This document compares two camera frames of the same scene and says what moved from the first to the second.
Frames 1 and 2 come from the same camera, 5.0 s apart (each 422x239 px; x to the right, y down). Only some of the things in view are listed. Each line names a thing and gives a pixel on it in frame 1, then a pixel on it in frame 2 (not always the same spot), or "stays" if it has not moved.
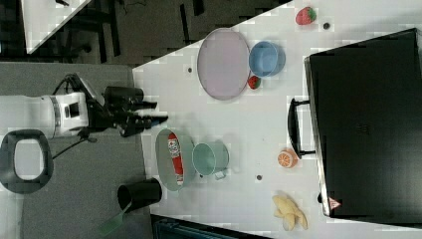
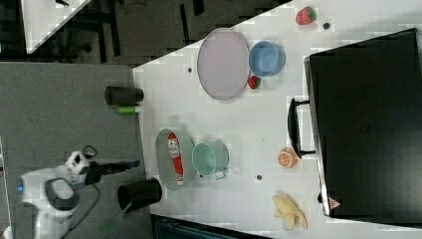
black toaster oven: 363,122 stays
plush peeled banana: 290,212 stays
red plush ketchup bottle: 177,164 stays
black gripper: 119,110 to 96,170
